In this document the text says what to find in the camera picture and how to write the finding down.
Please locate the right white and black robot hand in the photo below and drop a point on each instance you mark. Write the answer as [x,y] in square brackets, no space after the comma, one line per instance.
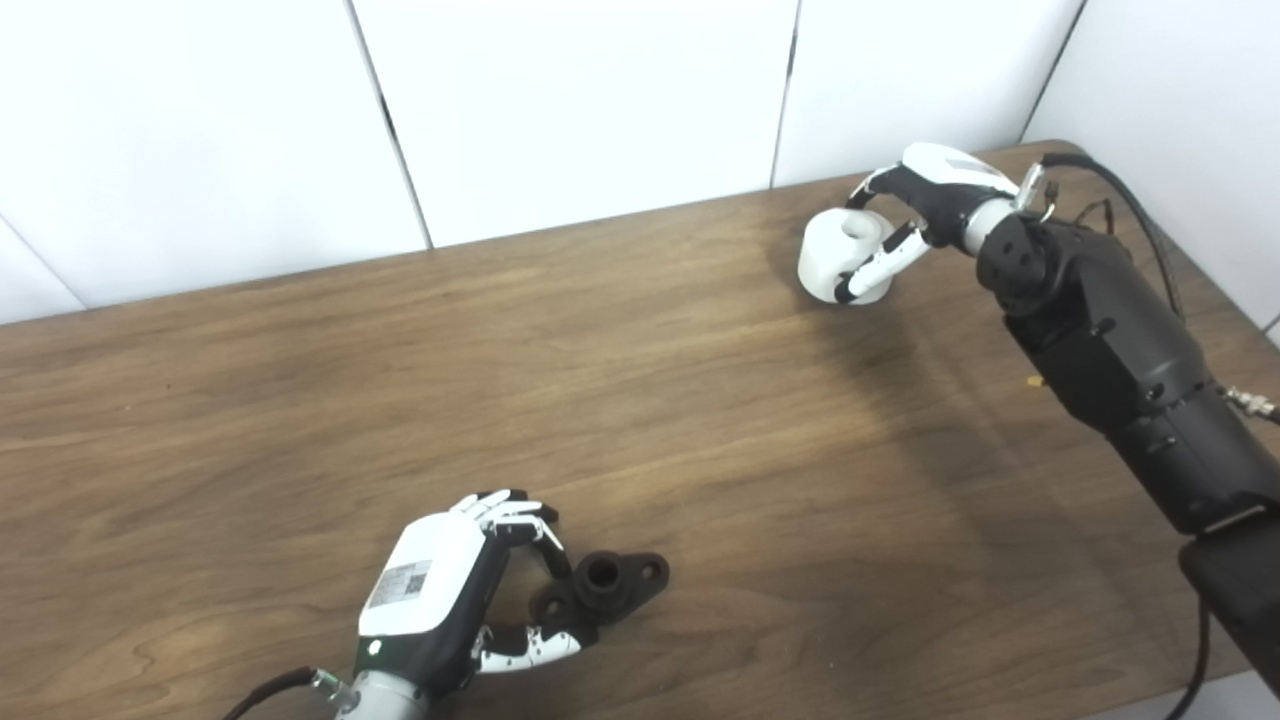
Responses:
[945,185]

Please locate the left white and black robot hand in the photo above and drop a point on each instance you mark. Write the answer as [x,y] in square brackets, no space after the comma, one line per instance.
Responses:
[425,580]

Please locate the black flanged holder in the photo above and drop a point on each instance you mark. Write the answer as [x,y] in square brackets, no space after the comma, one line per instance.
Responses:
[605,580]

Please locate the round white piece with hole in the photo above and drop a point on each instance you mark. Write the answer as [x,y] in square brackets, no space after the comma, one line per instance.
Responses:
[830,255]

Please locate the silver metal plug connector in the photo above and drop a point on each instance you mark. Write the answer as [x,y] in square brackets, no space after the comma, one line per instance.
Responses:
[1250,403]

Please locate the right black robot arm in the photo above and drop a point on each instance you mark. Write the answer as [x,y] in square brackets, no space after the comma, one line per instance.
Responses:
[1130,360]

